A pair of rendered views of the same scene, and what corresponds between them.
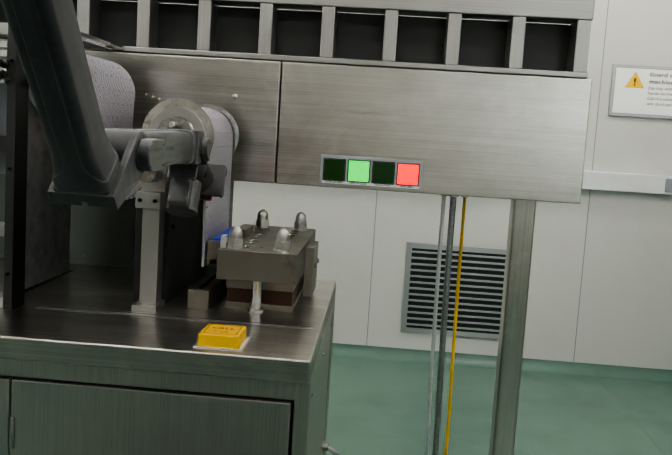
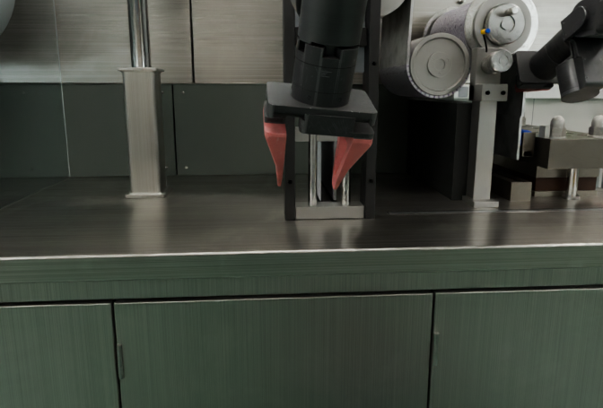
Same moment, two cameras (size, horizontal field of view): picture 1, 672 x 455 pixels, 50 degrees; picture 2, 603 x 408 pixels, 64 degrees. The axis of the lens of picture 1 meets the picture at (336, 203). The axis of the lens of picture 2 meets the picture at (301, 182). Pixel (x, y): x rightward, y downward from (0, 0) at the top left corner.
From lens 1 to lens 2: 101 cm
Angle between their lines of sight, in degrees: 9
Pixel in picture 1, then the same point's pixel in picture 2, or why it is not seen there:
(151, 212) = (488, 106)
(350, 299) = not seen: hidden behind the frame
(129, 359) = (584, 257)
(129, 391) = (563, 290)
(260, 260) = (591, 147)
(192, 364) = not seen: outside the picture
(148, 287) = (483, 183)
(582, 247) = not seen: hidden behind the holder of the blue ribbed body
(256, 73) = not seen: outside the picture
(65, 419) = (493, 328)
